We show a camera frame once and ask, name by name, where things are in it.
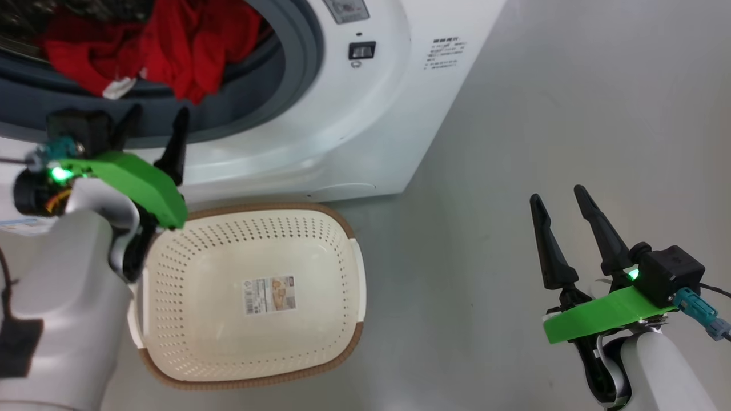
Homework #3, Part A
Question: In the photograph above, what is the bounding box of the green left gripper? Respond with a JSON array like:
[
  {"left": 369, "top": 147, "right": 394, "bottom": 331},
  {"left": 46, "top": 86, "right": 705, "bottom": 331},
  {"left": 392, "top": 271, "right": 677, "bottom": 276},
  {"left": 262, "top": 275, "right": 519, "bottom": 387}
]
[{"left": 49, "top": 103, "right": 190, "bottom": 230}]

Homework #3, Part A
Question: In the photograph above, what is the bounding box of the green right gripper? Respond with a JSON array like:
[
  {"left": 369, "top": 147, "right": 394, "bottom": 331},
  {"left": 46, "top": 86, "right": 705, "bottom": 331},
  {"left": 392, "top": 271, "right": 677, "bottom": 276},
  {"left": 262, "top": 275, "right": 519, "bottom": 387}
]
[{"left": 529, "top": 184, "right": 677, "bottom": 345}]

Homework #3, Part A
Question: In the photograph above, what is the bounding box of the printed label sticker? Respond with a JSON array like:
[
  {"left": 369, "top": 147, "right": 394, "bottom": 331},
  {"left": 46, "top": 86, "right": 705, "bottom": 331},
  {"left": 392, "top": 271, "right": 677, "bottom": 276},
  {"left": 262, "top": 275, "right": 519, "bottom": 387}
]
[{"left": 243, "top": 276, "right": 297, "bottom": 316}]

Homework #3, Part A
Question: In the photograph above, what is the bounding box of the teal camera connector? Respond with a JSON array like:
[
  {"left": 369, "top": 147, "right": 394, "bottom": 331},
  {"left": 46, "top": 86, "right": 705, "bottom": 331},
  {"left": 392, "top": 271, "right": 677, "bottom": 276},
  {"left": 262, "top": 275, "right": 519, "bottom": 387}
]
[
  {"left": 34, "top": 140, "right": 78, "bottom": 169},
  {"left": 673, "top": 287, "right": 731, "bottom": 342}
]

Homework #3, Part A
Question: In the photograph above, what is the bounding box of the round white filter cover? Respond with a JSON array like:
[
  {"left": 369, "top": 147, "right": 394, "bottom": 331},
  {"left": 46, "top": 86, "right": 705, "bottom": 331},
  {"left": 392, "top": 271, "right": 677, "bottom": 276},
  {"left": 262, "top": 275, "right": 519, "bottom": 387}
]
[{"left": 313, "top": 182, "right": 377, "bottom": 202}]

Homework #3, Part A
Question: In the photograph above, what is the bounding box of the white front-load washing machine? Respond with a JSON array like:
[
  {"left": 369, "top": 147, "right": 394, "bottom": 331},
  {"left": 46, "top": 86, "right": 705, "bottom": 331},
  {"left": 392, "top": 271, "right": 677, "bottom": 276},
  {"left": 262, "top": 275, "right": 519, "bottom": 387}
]
[{"left": 0, "top": 0, "right": 508, "bottom": 237}]

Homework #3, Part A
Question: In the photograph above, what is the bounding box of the teal right camera connector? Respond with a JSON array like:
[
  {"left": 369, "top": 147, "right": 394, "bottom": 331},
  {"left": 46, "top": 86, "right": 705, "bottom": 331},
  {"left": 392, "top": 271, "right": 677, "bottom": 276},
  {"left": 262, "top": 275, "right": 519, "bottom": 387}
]
[{"left": 673, "top": 287, "right": 731, "bottom": 342}]

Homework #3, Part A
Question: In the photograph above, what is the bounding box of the red and white garment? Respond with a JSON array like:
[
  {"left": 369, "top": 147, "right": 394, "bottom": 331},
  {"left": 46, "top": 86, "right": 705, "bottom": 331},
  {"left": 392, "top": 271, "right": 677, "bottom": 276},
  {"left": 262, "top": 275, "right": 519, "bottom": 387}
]
[{"left": 39, "top": 0, "right": 263, "bottom": 105}]

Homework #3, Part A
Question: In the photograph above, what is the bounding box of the grey warning sticker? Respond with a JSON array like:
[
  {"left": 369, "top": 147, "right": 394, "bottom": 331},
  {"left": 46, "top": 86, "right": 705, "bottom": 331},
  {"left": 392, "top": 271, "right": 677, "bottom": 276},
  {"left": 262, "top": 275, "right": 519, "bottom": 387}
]
[{"left": 323, "top": 0, "right": 370, "bottom": 25}]

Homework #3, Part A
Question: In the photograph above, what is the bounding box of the teal left camera connector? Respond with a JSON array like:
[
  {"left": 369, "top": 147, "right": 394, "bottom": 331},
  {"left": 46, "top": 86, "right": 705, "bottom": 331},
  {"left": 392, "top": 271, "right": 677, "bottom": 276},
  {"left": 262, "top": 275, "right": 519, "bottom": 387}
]
[{"left": 34, "top": 140, "right": 78, "bottom": 169}]

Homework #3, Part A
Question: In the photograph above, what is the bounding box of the blue energy label sticker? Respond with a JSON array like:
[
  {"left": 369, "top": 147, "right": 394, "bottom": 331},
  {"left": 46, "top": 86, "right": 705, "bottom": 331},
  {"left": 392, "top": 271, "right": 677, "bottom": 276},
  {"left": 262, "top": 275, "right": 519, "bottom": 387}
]
[{"left": 0, "top": 219, "right": 58, "bottom": 236}]

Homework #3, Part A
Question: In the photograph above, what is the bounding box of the cream laundry basket brown rim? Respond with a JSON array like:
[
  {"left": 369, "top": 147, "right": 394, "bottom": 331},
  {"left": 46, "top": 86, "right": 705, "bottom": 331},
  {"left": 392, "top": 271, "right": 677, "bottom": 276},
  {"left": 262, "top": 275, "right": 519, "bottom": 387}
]
[{"left": 127, "top": 203, "right": 367, "bottom": 391}]

